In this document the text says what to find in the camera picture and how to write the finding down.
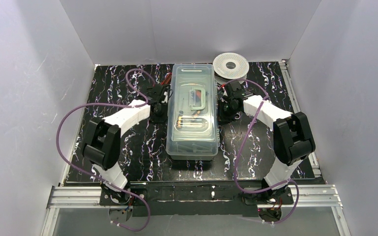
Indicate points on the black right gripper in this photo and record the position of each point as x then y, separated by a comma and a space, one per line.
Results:
226, 102

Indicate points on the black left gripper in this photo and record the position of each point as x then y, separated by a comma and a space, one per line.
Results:
160, 94

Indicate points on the black yellow handle screwdriver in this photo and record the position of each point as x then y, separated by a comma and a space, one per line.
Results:
180, 114

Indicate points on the black hex key set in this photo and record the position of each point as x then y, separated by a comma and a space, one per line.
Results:
197, 96

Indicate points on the translucent lid green toolbox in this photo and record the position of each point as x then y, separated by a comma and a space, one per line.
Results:
198, 139

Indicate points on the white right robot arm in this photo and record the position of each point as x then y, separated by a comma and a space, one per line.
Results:
293, 140

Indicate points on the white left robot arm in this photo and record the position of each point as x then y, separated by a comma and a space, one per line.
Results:
101, 140

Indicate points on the white filament spool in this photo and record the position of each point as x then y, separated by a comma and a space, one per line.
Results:
231, 66

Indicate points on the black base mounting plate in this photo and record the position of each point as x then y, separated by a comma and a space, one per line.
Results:
198, 198

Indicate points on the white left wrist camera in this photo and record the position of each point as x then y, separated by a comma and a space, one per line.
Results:
168, 95

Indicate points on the red handle tool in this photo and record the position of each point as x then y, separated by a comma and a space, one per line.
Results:
167, 79

